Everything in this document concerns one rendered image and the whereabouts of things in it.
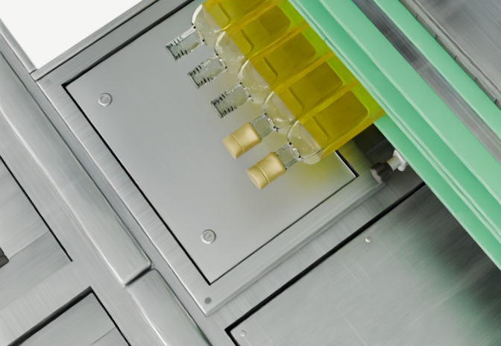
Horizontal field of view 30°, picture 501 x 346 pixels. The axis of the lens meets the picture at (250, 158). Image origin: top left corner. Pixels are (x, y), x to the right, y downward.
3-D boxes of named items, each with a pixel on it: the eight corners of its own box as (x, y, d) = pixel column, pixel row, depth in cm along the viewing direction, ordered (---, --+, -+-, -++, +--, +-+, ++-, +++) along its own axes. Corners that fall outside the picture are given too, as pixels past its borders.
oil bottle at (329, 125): (397, 61, 137) (280, 144, 133) (401, 43, 132) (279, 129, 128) (422, 89, 135) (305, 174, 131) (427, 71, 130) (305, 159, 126)
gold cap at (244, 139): (244, 117, 131) (219, 135, 130) (259, 133, 129) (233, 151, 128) (249, 130, 134) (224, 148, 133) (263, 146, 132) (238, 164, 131)
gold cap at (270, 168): (281, 170, 131) (256, 188, 131) (268, 150, 131) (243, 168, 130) (289, 174, 128) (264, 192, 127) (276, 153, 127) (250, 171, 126)
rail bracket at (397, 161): (433, 127, 142) (364, 178, 140) (439, 109, 136) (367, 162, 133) (450, 147, 141) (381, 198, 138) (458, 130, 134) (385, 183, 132)
